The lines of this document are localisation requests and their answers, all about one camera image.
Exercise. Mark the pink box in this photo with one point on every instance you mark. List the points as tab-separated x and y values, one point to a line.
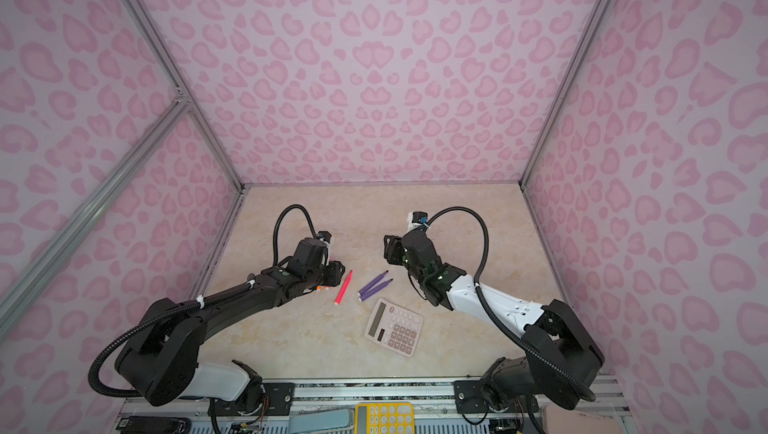
557	420

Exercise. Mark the grey blue case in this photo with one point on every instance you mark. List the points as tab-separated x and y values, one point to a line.
321	421

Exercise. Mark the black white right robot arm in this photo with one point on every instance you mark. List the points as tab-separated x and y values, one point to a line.
560	358

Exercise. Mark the pink highlighter pen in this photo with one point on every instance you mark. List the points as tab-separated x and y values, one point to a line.
343	289

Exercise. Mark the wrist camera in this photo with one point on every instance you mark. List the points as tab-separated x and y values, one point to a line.
325	237
417	220

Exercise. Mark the black stapler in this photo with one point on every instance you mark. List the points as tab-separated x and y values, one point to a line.
149	425

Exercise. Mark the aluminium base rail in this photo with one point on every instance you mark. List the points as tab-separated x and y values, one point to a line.
441	405

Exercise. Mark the yellow calculator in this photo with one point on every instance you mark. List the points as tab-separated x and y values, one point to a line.
384	418

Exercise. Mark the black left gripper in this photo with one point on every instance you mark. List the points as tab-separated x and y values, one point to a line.
336	272

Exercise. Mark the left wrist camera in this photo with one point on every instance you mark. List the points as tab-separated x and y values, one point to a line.
325	237

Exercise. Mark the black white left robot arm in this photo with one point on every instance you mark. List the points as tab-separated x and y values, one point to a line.
160	357

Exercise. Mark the pink white calculator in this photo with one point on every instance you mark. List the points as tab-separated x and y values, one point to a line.
394	328

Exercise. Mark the purple highlighter pen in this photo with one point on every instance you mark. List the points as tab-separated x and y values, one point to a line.
372	283
374	290

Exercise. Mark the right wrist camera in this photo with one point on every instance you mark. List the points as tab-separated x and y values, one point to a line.
417	220

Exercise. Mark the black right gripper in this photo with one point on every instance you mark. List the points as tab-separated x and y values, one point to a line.
393	249

